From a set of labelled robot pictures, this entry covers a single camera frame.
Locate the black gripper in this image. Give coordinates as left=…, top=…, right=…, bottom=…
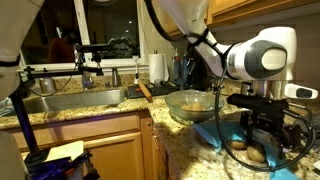
left=239, top=111, right=303, bottom=161

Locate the brown potato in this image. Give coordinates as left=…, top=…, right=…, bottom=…
left=181, top=101, right=208, bottom=113
left=227, top=139, right=249, bottom=151
left=246, top=143, right=267, bottom=164

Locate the blue and clear potato bag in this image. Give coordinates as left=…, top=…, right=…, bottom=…
left=192, top=118, right=303, bottom=180

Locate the stainless steel canister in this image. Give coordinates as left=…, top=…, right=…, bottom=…
left=240, top=81, right=254, bottom=97

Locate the black countertop appliance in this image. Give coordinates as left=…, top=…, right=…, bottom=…
left=185, top=54, right=216, bottom=92

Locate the clear glass bowl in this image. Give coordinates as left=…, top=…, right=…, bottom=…
left=164, top=89, right=226, bottom=124

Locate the blue bottle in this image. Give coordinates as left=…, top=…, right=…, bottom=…
left=181, top=50, right=198, bottom=86

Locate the clear plastic bottle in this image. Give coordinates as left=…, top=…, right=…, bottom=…
left=170, top=47, right=183, bottom=84

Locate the black counter mat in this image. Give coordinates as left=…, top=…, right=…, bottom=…
left=126, top=81, right=180, bottom=100

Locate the white paper towel roll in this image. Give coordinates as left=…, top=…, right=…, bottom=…
left=148, top=49, right=167, bottom=85

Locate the wooden rolling pin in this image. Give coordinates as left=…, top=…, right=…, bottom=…
left=137, top=80, right=155, bottom=104

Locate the white dish brush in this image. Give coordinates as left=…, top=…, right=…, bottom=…
left=132, top=55, right=141, bottom=86

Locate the metal soap dispenser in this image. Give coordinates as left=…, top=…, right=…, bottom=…
left=110, top=66, right=123, bottom=88

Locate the wooden base cabinet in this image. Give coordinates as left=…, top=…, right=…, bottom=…
left=4, top=109, right=169, bottom=180

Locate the chrome faucet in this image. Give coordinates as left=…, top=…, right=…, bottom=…
left=80, top=70, right=95, bottom=91

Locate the stainless steel sink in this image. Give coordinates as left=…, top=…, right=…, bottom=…
left=4, top=88, right=129, bottom=117

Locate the light wooden board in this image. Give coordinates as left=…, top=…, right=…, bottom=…
left=20, top=140, right=85, bottom=163

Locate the purple and red vacuum cleaner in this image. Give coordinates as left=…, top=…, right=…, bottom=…
left=27, top=150, right=102, bottom=180

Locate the metal cup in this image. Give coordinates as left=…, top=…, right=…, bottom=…
left=39, top=76, right=58, bottom=95

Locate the black stand pole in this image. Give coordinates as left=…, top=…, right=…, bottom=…
left=8, top=78, right=51, bottom=168

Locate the black wrist-mounted camera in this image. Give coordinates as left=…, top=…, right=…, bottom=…
left=227, top=92, right=290, bottom=115

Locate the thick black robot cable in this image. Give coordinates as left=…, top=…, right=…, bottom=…
left=143, top=0, right=317, bottom=173

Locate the wooden wall cabinet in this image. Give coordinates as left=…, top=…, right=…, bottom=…
left=194, top=0, right=320, bottom=28

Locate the black stereo camera bar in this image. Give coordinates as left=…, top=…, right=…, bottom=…
left=73, top=42, right=114, bottom=55

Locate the white kitchen window frame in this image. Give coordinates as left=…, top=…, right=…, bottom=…
left=12, top=0, right=150, bottom=74

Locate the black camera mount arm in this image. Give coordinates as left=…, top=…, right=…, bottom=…
left=23, top=53, right=105, bottom=81

